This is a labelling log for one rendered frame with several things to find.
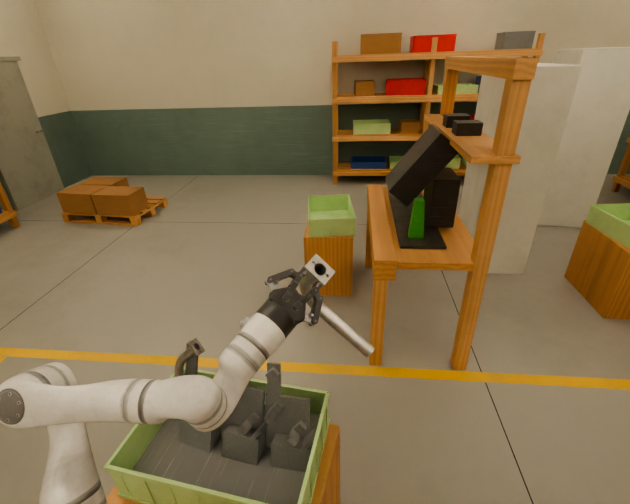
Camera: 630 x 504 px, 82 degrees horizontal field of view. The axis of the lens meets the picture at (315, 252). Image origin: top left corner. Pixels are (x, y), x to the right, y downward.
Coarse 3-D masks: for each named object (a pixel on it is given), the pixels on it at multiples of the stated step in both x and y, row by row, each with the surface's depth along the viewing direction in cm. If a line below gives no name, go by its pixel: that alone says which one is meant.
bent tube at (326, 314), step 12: (312, 264) 73; (324, 264) 74; (312, 276) 75; (324, 276) 73; (300, 288) 82; (312, 300) 84; (324, 312) 85; (336, 324) 85; (348, 336) 85; (360, 336) 86; (360, 348) 85; (372, 348) 85
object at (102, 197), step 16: (64, 192) 513; (80, 192) 510; (96, 192) 508; (112, 192) 506; (128, 192) 504; (144, 192) 527; (64, 208) 524; (80, 208) 517; (96, 208) 509; (112, 208) 505; (128, 208) 501; (144, 208) 529; (112, 224) 518; (128, 224) 513
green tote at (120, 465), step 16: (256, 384) 138; (320, 400) 134; (320, 416) 123; (144, 432) 126; (320, 432) 123; (128, 448) 119; (144, 448) 127; (320, 448) 125; (112, 464) 112; (128, 464) 120; (128, 480) 111; (144, 480) 108; (160, 480) 106; (304, 480) 105; (128, 496) 116; (144, 496) 114; (160, 496) 112; (176, 496) 109; (192, 496) 107; (208, 496) 103; (224, 496) 102; (304, 496) 102
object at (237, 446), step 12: (252, 396) 126; (264, 396) 125; (240, 408) 127; (252, 408) 126; (228, 420) 128; (240, 420) 127; (228, 432) 122; (240, 432) 123; (252, 432) 124; (264, 432) 124; (228, 444) 123; (240, 444) 121; (252, 444) 120; (264, 444) 126; (228, 456) 123; (240, 456) 122; (252, 456) 121
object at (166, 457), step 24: (264, 408) 140; (168, 432) 132; (144, 456) 125; (168, 456) 124; (192, 456) 124; (216, 456) 124; (264, 456) 123; (192, 480) 117; (216, 480) 117; (240, 480) 117; (264, 480) 116; (288, 480) 116
